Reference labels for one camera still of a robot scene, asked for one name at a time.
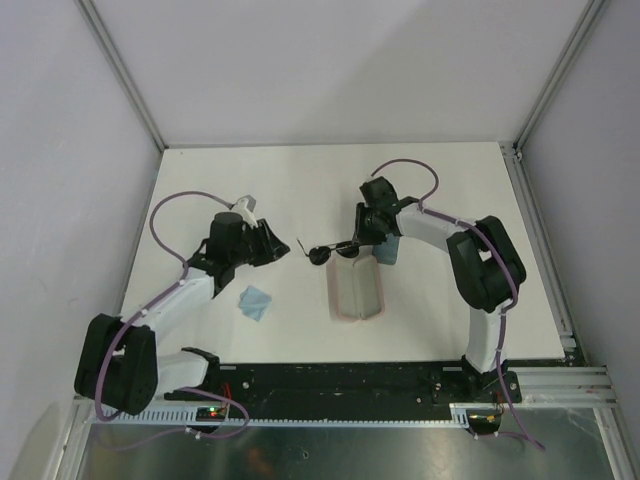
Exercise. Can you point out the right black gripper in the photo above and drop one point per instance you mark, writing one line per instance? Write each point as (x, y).
(362, 235)

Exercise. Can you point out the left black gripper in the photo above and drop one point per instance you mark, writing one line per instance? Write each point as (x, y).
(270, 247)

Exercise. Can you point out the blue-grey glasses case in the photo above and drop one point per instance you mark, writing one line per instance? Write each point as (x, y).
(386, 253)

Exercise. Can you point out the small blue cloth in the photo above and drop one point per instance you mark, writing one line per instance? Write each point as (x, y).
(254, 303)

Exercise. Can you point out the brown thin-frame glasses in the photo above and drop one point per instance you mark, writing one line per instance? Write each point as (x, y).
(320, 255)

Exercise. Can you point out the pink glasses case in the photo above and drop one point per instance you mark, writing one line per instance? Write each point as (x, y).
(355, 289)

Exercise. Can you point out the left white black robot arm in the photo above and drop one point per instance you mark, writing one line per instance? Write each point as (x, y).
(120, 366)

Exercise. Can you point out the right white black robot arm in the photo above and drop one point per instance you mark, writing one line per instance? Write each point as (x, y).
(487, 269)

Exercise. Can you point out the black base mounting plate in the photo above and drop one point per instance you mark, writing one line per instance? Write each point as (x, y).
(365, 385)

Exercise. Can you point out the small circuit board with leds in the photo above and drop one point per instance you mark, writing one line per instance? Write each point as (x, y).
(211, 413)

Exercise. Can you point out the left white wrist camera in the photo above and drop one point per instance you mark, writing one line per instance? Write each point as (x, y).
(244, 207)

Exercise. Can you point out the white slotted cable duct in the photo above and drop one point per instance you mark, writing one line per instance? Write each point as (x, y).
(419, 415)

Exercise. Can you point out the left aluminium frame post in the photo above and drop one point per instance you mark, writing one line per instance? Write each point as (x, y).
(116, 62)

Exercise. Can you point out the aluminium frame post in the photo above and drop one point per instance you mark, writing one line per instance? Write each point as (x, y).
(116, 62)
(577, 40)

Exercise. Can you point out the right aluminium frame post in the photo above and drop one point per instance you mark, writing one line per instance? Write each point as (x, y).
(577, 40)

